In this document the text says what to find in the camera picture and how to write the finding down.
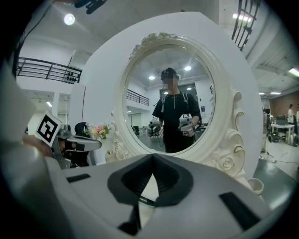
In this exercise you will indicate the black metal lattice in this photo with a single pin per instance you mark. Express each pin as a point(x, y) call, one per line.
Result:
point(245, 25)

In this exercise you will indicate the white dressing table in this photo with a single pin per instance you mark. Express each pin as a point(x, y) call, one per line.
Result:
point(236, 70)

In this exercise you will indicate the white ceramic cup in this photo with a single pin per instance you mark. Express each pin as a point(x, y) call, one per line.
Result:
point(256, 185)

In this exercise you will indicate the round ceiling lamp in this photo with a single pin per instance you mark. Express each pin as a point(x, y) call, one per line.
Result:
point(69, 19)

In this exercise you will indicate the white background table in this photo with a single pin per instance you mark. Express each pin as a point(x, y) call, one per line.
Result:
point(283, 127)

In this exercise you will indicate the oval mirror ornate white frame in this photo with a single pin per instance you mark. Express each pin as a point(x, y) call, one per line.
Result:
point(224, 149)

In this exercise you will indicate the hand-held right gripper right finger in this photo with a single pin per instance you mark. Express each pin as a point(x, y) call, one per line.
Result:
point(198, 210)

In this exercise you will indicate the black balcony railing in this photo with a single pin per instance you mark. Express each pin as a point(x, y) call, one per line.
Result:
point(49, 70)

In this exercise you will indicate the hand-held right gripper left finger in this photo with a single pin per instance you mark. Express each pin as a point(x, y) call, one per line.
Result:
point(93, 198)

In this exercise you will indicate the pink flower bouquet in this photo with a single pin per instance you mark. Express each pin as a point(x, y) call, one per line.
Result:
point(99, 131)

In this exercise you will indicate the person's left forearm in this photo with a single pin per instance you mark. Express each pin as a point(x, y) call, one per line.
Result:
point(35, 144)

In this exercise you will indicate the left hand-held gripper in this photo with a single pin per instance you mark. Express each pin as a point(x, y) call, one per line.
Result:
point(47, 129)

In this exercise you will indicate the black bag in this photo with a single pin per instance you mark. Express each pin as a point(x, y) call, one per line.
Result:
point(80, 127)

